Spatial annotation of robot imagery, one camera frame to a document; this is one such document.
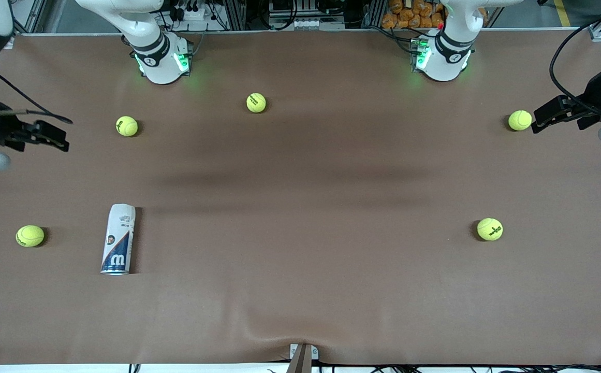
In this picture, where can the white blue tennis ball can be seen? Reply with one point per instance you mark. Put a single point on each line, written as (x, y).
(119, 238)

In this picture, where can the yellow tennis ball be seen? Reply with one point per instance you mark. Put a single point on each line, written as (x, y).
(256, 102)
(30, 235)
(489, 229)
(519, 120)
(127, 126)

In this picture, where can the aluminium frame post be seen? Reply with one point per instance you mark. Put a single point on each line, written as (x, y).
(235, 13)
(375, 13)

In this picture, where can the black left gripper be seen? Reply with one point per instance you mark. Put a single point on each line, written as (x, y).
(594, 94)

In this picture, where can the orange snack bags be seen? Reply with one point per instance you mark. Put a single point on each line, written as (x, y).
(409, 15)

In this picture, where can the brown post with white bracket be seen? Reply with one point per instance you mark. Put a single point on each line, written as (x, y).
(300, 362)

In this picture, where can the brown table cover mat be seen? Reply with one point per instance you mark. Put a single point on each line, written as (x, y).
(300, 259)

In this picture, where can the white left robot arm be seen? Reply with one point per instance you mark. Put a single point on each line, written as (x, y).
(445, 62)

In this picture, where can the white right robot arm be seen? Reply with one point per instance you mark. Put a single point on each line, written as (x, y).
(160, 67)

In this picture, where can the white power strip with plugs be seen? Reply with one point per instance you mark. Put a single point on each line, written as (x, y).
(191, 14)

